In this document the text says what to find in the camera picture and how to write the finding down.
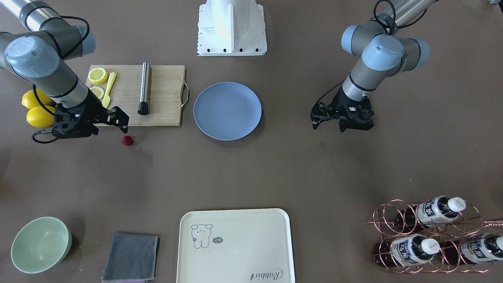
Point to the copper wire bottle rack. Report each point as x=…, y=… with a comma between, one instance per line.
x=440, y=234

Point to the red strawberry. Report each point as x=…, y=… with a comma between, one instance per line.
x=127, y=140

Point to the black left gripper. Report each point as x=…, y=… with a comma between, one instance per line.
x=338, y=103

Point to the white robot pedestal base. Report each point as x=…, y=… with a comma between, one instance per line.
x=231, y=28

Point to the yellow plastic knife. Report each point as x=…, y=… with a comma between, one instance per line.
x=110, y=82

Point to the green bowl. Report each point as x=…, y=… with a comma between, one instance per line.
x=40, y=245

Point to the dark bottle upper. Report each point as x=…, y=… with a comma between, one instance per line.
x=429, y=213

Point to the yellow lemon upper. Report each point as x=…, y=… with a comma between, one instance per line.
x=29, y=100

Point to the cream rabbit tray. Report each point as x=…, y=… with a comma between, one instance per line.
x=235, y=246

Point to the grey folded cloth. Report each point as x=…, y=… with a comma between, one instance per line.
x=132, y=258

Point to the yellow lemon lower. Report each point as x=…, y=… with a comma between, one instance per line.
x=40, y=118

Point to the lemon slice lower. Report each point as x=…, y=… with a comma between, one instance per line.
x=97, y=91

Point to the steel muddler black tip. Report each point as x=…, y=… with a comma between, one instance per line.
x=143, y=108

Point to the blue plate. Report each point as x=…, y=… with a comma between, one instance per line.
x=227, y=111

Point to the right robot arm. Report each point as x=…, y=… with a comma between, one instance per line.
x=39, y=56

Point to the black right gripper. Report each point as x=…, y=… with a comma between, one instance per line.
x=93, y=109

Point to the dark bottle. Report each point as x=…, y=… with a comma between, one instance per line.
x=429, y=213
x=483, y=248
x=415, y=249

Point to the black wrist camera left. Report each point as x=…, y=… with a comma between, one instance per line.
x=361, y=120

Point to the wooden cutting board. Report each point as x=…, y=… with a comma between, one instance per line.
x=165, y=96

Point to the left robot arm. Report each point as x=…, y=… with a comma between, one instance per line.
x=381, y=55

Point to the lemon half upper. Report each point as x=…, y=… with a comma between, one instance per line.
x=98, y=76

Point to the yellow lemon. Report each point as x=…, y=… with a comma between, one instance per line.
x=40, y=118
x=29, y=100

